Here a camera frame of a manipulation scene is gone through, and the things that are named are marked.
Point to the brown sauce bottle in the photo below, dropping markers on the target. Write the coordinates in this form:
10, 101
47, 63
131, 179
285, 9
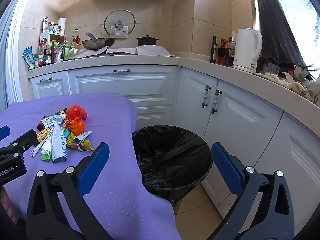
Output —
230, 52

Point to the white electric kettle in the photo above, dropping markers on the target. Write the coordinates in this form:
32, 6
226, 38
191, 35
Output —
246, 50

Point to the paper towel roll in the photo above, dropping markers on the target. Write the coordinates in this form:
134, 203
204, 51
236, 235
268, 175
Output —
62, 26

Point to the small yellow box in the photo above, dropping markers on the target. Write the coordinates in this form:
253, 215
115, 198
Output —
43, 133

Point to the blue white packet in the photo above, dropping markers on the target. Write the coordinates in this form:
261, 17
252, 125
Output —
28, 57

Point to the waste bin with black bag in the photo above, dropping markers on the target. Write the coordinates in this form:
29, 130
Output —
172, 155

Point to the white lid holder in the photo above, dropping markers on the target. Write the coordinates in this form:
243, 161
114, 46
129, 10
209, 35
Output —
123, 33

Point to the large white green tube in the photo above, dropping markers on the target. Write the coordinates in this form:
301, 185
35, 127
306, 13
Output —
59, 147

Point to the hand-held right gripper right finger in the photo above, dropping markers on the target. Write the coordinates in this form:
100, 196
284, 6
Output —
226, 167

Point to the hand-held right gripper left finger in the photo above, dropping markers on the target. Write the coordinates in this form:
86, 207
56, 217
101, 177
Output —
93, 167

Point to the black stovetop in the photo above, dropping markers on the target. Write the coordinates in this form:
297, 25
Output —
120, 51

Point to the black lidded pot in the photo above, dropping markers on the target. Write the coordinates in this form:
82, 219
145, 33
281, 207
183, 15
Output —
147, 41

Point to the orange plastic bag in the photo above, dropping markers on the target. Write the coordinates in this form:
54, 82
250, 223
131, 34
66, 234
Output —
75, 127

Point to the dark green oil bottle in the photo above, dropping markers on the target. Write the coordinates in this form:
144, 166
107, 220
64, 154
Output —
213, 52

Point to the white spice rack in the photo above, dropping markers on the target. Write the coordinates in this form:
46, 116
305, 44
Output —
53, 33

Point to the yellow wrapper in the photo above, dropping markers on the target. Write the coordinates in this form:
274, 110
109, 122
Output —
83, 145

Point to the red plastic bag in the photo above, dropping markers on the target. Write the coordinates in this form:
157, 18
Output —
76, 111

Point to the steel wok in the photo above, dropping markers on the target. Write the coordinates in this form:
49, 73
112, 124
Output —
97, 43

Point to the small brown bottle yellow label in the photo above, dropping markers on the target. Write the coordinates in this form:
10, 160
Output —
61, 112

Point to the white packet red print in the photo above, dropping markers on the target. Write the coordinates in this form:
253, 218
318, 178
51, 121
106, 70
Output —
52, 122

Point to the squeezed white green tube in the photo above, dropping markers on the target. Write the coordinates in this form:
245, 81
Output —
46, 154

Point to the window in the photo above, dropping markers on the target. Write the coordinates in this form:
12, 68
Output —
300, 12

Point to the green white packets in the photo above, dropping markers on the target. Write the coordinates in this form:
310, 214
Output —
298, 71

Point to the white door frame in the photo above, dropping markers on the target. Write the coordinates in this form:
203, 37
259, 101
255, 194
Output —
12, 55

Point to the clear plastic bag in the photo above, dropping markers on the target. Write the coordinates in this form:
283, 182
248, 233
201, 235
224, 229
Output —
312, 88

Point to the white carton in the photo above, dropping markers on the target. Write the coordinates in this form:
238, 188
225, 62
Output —
233, 35

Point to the dark curtain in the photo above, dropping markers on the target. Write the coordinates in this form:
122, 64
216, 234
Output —
275, 30

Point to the beige towel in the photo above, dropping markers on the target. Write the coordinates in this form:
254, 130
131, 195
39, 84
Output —
282, 82

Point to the red and black jar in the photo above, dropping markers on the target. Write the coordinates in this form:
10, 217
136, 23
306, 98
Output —
221, 60

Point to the purple tablecloth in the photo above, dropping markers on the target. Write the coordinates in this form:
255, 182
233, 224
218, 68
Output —
112, 130

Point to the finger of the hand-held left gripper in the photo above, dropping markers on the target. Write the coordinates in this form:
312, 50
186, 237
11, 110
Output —
3, 132
27, 138

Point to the cluster of condiment bottles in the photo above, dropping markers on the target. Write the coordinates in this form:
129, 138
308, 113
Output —
47, 58

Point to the clear glass cup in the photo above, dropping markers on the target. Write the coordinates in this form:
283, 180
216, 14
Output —
273, 68

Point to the thin white stick packet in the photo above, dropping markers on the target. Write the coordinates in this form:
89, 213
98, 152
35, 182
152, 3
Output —
37, 149

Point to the white kitchen cabinet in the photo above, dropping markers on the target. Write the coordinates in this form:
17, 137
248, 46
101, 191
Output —
120, 82

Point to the glass pot lid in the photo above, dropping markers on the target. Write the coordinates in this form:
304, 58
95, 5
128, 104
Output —
120, 15

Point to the pale cloth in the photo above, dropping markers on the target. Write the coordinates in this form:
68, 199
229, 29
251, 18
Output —
87, 53
152, 50

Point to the small dark bottle red label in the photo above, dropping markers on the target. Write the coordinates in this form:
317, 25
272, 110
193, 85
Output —
40, 126

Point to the pink cloth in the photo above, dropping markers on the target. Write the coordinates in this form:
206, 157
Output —
290, 76

